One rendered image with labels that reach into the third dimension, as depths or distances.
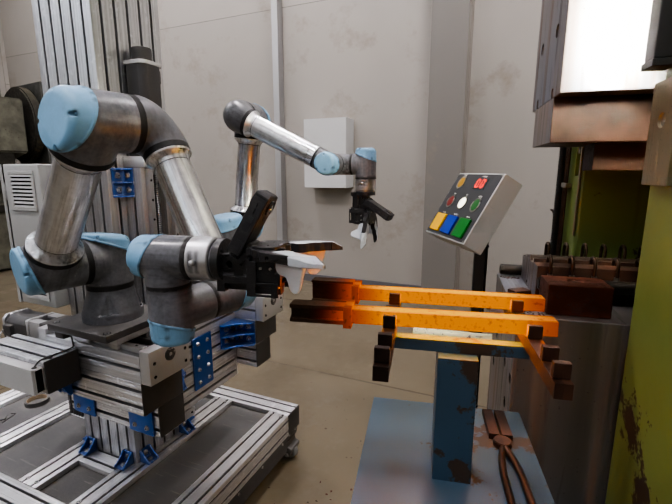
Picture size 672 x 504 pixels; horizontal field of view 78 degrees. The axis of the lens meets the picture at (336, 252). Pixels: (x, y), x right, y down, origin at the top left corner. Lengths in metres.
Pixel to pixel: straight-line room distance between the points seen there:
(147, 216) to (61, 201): 0.45
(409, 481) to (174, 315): 0.47
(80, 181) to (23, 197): 0.72
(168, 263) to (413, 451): 0.53
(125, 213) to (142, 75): 0.42
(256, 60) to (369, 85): 1.33
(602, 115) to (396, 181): 3.22
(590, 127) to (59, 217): 1.13
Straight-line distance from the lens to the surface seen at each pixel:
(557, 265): 1.10
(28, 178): 1.65
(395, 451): 0.83
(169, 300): 0.76
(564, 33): 1.05
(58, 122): 0.90
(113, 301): 1.23
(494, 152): 4.03
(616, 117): 1.09
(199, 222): 0.87
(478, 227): 1.51
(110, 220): 1.44
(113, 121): 0.89
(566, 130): 1.07
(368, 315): 0.67
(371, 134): 4.27
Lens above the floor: 1.21
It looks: 11 degrees down
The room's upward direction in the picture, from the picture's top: straight up
